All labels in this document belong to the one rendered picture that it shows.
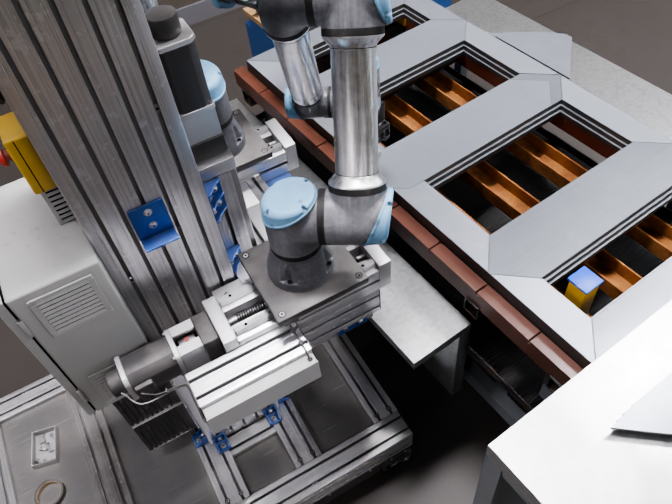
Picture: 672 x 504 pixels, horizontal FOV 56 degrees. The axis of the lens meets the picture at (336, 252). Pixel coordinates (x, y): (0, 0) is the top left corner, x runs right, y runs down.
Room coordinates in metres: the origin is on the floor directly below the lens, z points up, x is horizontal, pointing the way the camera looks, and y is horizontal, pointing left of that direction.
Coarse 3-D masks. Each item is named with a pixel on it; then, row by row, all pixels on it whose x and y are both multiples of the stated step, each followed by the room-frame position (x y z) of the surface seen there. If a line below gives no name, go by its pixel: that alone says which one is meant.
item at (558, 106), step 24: (456, 48) 1.92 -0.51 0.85; (408, 72) 1.82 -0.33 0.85; (504, 72) 1.76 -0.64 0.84; (552, 96) 1.58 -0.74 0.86; (312, 120) 1.62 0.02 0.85; (528, 120) 1.49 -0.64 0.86; (576, 120) 1.49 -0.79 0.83; (504, 144) 1.42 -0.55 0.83; (624, 144) 1.34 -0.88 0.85; (456, 168) 1.33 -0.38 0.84; (648, 216) 1.08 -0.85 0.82; (600, 240) 1.00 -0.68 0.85; (576, 264) 0.94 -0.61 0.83; (504, 288) 0.88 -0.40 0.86; (528, 312) 0.81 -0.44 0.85; (600, 312) 0.78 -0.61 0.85; (552, 336) 0.74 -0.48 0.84; (576, 360) 0.68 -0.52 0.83
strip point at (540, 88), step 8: (512, 80) 1.68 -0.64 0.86; (520, 80) 1.68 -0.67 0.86; (528, 80) 1.67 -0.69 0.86; (536, 80) 1.67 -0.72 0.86; (544, 80) 1.66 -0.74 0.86; (528, 88) 1.63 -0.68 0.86; (536, 88) 1.63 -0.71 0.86; (544, 88) 1.62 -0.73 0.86; (536, 96) 1.59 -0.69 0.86; (544, 96) 1.58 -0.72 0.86
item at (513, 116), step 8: (480, 96) 1.62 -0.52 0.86; (488, 96) 1.62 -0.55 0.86; (496, 96) 1.61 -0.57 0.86; (480, 104) 1.58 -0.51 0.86; (488, 104) 1.58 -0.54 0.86; (496, 104) 1.57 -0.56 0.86; (504, 104) 1.57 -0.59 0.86; (512, 104) 1.56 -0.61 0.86; (496, 112) 1.54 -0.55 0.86; (504, 112) 1.53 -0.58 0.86; (512, 112) 1.53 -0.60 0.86; (520, 112) 1.52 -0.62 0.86; (504, 120) 1.49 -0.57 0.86; (512, 120) 1.49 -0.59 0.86; (520, 120) 1.48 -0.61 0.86
